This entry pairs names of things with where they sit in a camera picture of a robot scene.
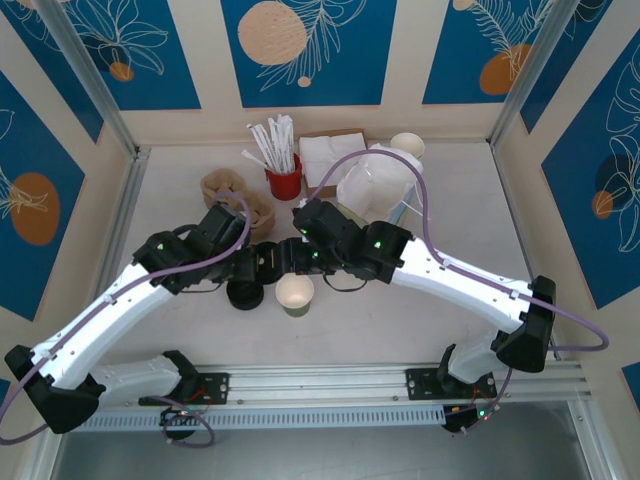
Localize painted print paper gift bag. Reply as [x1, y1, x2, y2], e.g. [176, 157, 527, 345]
[335, 143, 426, 229]

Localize green paper coffee cup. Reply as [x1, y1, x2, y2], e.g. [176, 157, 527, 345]
[274, 273, 315, 319]

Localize brown pulp cup carrier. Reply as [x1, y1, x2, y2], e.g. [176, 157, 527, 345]
[199, 168, 279, 239]
[200, 172, 279, 241]

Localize red straw holder cup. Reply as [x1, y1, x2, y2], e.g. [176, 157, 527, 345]
[263, 152, 305, 201]

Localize black cup lid stack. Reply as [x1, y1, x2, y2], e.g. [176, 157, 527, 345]
[225, 279, 265, 312]

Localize white napkin stack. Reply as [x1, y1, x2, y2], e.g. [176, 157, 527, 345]
[298, 133, 372, 190]

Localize stacked paper cups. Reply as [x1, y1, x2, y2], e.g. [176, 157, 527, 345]
[389, 132, 426, 162]

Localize black controller board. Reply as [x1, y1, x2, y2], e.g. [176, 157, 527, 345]
[158, 405, 204, 432]
[442, 403, 496, 435]

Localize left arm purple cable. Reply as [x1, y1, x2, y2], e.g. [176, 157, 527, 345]
[0, 192, 251, 449]

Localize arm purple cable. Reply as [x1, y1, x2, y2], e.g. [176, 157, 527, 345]
[302, 148, 611, 436]
[0, 192, 251, 449]

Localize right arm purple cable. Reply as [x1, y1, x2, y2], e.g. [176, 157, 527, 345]
[302, 148, 611, 436]

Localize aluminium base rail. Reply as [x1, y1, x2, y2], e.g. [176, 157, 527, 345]
[44, 360, 591, 407]

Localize grey slotted cable duct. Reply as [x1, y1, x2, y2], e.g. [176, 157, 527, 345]
[64, 405, 447, 432]

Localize aluminium frame post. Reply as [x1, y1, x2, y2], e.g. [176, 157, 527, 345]
[488, 0, 581, 149]
[19, 427, 66, 480]
[37, 0, 140, 157]
[567, 399, 619, 480]

